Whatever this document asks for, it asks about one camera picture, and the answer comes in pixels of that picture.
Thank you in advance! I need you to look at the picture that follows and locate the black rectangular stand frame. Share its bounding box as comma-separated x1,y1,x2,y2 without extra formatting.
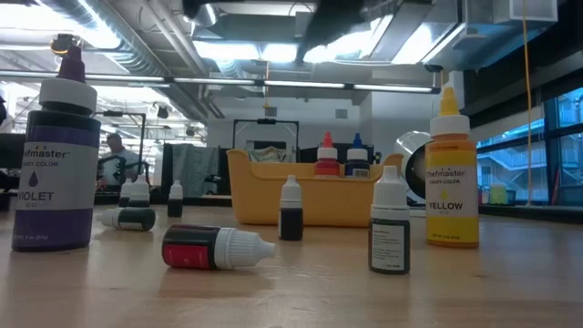
232,118,301,151

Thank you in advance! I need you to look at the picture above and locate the red food coloring bottle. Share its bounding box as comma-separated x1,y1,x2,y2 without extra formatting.
313,131,341,178

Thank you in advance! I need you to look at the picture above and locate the small green dropper bottle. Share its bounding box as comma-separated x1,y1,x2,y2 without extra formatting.
96,207,157,232

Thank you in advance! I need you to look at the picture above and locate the small dark dropper bottle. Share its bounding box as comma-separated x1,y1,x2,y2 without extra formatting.
279,175,304,242
128,173,151,210
167,179,184,219

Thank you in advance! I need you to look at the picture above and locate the yellow food coloring bottle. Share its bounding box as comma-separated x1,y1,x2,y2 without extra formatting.
425,87,480,250

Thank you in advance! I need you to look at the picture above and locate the green container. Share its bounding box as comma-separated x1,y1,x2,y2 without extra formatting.
488,182,508,206

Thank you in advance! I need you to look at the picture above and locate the white cylinder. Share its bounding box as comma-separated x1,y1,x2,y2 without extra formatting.
394,130,432,205

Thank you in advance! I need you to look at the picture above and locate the long ceiling light bar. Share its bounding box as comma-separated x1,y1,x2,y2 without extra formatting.
128,75,442,95

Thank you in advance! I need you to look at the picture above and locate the small red-label dropper bottle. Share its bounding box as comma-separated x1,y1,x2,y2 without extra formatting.
161,223,277,272

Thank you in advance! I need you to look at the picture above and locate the small white-label dropper bottle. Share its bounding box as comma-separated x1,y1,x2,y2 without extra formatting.
368,165,411,276

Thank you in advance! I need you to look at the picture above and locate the person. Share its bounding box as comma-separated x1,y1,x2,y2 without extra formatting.
95,131,143,191

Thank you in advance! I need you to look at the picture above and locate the gray cloth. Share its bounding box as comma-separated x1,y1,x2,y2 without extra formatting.
171,142,220,198

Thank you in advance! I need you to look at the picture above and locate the violet food coloring bottle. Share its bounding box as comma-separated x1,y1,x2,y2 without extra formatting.
11,45,102,253

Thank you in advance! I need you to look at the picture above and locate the yellow plastic bin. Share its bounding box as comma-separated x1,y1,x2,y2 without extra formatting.
226,149,404,228

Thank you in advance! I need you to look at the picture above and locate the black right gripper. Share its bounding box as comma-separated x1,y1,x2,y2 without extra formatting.
294,0,368,64

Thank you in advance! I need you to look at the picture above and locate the blue food coloring bottle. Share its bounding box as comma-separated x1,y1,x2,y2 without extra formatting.
344,132,371,179

